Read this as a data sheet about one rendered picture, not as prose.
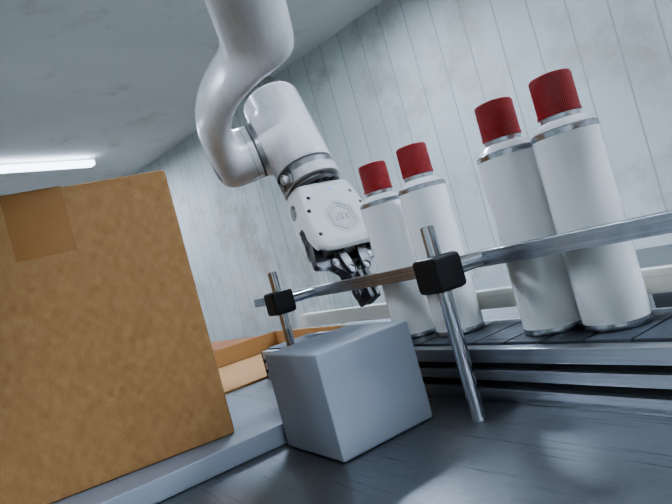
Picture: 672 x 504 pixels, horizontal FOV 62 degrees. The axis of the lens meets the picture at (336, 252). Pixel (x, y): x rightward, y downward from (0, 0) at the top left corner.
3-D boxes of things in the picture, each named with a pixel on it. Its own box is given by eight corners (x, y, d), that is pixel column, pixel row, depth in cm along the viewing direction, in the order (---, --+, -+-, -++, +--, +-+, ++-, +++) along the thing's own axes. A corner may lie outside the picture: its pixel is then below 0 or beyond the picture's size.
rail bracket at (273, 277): (348, 382, 73) (315, 260, 73) (301, 402, 69) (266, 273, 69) (335, 381, 75) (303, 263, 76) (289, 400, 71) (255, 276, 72)
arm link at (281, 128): (267, 171, 72) (332, 144, 74) (230, 94, 76) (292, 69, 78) (275, 198, 80) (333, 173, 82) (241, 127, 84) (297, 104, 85)
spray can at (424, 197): (495, 322, 59) (443, 135, 59) (461, 337, 56) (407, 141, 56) (460, 324, 63) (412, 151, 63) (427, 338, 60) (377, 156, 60)
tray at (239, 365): (352, 345, 101) (346, 324, 101) (220, 396, 87) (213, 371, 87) (280, 347, 126) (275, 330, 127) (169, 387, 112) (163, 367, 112)
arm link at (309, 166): (286, 157, 71) (296, 176, 70) (342, 149, 76) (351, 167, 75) (267, 193, 78) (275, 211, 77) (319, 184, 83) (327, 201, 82)
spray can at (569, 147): (667, 312, 43) (596, 60, 44) (632, 332, 40) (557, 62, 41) (605, 316, 48) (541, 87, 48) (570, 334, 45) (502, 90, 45)
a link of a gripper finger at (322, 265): (297, 257, 69) (337, 274, 70) (312, 211, 73) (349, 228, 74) (293, 261, 70) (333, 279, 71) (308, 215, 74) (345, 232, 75)
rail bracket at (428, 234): (538, 396, 47) (486, 210, 48) (481, 429, 43) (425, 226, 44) (508, 394, 50) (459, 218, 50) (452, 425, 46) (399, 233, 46)
